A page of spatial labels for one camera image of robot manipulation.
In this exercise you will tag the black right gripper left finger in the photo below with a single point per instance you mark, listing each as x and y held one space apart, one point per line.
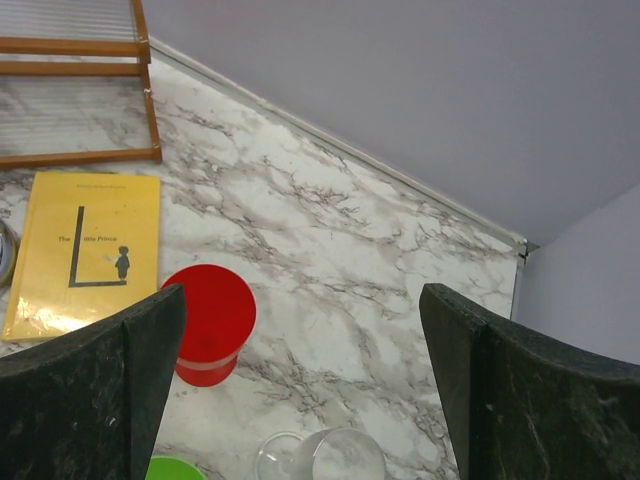
88 404

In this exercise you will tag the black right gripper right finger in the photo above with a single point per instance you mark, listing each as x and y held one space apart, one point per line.
519 404

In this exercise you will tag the green plastic wine glass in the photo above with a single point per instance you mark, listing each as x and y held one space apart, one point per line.
172 468

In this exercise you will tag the red plastic wine glass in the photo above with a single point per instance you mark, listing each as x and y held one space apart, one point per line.
221 315

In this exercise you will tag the chrome wine glass rack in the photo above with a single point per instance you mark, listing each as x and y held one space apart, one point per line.
8 254

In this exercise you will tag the clear wine glass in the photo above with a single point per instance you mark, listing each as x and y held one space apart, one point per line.
335 453

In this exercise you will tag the wooden dish rack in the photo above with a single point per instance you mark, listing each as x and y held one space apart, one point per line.
75 84

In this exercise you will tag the yellow Little Prince book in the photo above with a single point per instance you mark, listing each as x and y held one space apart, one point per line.
89 249

